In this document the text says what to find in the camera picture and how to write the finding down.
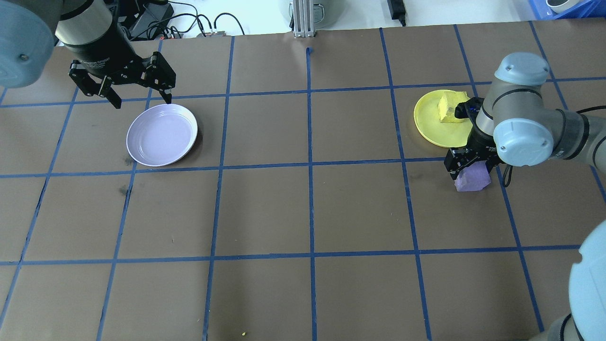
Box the purple foam block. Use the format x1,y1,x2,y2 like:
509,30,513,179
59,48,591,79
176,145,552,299
454,161,492,192

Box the yellow foam block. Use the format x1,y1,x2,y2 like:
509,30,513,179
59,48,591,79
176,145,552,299
437,92,473,124

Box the yellow plate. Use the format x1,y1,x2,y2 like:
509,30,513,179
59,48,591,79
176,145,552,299
413,90,480,148

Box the light purple plate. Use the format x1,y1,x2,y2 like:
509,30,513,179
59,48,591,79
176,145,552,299
126,104,198,167

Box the large black power brick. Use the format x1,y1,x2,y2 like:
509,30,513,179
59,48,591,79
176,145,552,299
129,0,176,41

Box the blue plastic bin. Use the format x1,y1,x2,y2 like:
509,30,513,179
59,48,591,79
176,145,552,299
527,0,606,20

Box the white object in bin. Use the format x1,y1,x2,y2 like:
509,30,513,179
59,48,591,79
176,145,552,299
545,0,582,14

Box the small black power adapter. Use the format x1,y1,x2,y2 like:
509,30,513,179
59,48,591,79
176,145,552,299
387,0,408,27

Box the grey round container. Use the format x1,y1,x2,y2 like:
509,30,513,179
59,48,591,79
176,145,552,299
289,0,339,28

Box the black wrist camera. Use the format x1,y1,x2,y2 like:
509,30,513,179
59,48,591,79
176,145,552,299
454,97,484,120

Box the long black looped cable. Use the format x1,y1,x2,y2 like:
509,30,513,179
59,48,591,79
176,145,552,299
163,1,211,37

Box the short black arched cable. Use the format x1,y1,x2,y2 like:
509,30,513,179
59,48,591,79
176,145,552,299
213,13,246,36

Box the aluminium frame bar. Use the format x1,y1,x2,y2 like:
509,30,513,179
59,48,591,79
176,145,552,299
293,0,318,38

